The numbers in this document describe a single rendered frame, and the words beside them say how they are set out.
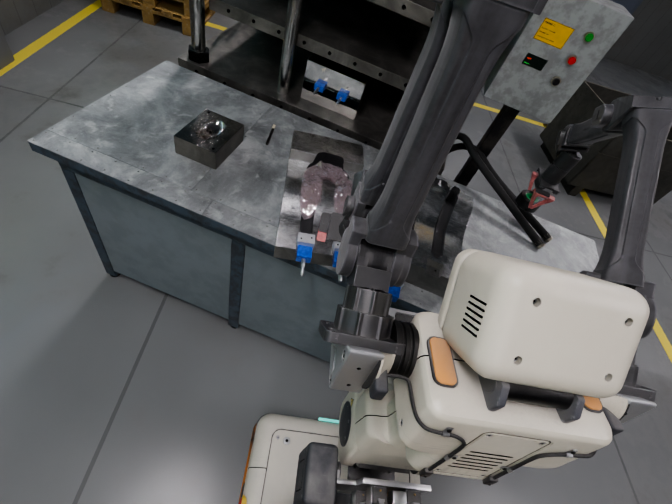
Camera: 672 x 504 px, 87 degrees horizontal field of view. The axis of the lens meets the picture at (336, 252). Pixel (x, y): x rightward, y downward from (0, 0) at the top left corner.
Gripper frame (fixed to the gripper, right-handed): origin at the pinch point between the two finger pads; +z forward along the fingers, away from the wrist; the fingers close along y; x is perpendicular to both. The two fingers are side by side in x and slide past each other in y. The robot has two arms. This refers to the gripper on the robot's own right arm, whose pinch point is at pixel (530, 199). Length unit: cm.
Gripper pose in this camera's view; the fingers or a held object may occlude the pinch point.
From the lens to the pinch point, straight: 141.3
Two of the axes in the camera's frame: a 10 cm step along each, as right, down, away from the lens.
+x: -9.2, -3.9, 0.1
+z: -2.5, 6.0, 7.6
